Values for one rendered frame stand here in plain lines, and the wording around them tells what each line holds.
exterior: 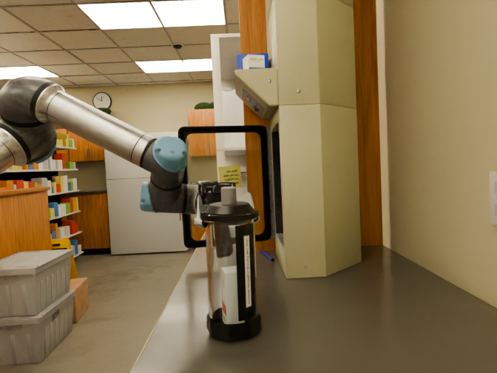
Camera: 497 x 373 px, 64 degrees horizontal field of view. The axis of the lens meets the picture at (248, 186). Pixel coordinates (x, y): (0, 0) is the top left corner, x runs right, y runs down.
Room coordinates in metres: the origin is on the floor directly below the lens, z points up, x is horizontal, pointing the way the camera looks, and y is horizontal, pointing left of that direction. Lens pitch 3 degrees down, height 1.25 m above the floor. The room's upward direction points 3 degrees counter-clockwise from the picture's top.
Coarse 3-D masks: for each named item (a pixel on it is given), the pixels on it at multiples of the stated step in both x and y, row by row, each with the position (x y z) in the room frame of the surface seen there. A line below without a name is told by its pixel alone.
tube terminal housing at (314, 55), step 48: (288, 0) 1.08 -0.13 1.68; (336, 0) 1.16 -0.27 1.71; (288, 48) 1.08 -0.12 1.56; (336, 48) 1.15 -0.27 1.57; (288, 96) 1.08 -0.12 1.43; (336, 96) 1.14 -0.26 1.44; (288, 144) 1.08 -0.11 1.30; (336, 144) 1.14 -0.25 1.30; (288, 192) 1.08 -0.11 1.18; (336, 192) 1.13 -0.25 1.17; (288, 240) 1.08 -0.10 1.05; (336, 240) 1.12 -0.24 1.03
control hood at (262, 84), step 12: (240, 72) 1.08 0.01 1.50; (252, 72) 1.08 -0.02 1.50; (264, 72) 1.08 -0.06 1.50; (276, 72) 1.08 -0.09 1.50; (240, 84) 1.15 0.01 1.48; (252, 84) 1.08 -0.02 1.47; (264, 84) 1.08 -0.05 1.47; (276, 84) 1.08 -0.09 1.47; (240, 96) 1.35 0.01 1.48; (252, 96) 1.17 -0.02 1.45; (264, 96) 1.08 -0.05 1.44; (276, 96) 1.08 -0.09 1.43; (276, 108) 1.16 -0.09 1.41
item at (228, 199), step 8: (224, 192) 0.73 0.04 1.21; (232, 192) 0.73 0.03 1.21; (224, 200) 0.73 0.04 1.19; (232, 200) 0.73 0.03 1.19; (208, 208) 0.72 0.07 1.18; (216, 208) 0.71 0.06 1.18; (224, 208) 0.70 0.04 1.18; (232, 208) 0.70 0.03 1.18; (240, 208) 0.70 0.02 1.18; (248, 208) 0.72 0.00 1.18
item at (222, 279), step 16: (208, 224) 0.71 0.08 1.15; (224, 224) 0.69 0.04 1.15; (240, 224) 0.70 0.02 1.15; (208, 240) 0.72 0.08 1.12; (224, 240) 0.69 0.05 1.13; (208, 256) 0.72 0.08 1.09; (224, 256) 0.70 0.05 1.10; (208, 272) 0.72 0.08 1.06; (224, 272) 0.70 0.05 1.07; (256, 272) 0.74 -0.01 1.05; (208, 288) 0.73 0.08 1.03; (224, 288) 0.70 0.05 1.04; (256, 288) 0.73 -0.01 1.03; (224, 304) 0.70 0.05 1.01; (256, 304) 0.73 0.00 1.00; (224, 320) 0.70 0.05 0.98
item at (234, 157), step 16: (192, 144) 1.32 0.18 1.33; (208, 144) 1.33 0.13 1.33; (224, 144) 1.35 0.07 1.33; (240, 144) 1.36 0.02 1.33; (256, 144) 1.38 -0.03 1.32; (192, 160) 1.32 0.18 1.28; (208, 160) 1.33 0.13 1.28; (224, 160) 1.34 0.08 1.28; (240, 160) 1.36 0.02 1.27; (256, 160) 1.38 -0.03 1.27; (192, 176) 1.31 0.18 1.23; (208, 176) 1.33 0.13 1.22; (224, 176) 1.34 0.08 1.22; (240, 176) 1.36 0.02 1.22; (256, 176) 1.38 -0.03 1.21; (240, 192) 1.36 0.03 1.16; (256, 192) 1.37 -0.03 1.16; (256, 208) 1.37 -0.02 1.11; (192, 224) 1.31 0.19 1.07; (256, 224) 1.37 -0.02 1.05
